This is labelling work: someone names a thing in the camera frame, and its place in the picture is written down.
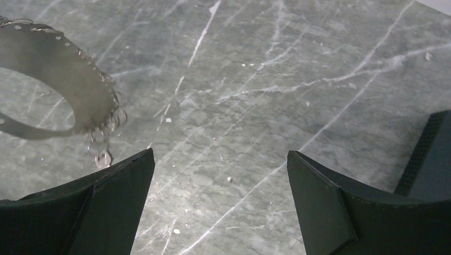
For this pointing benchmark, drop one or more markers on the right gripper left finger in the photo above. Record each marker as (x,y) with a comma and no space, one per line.
(96,214)

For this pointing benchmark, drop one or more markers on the metal keyring disc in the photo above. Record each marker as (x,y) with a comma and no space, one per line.
(47,55)

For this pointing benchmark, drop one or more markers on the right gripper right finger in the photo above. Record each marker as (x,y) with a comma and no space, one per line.
(340,215)

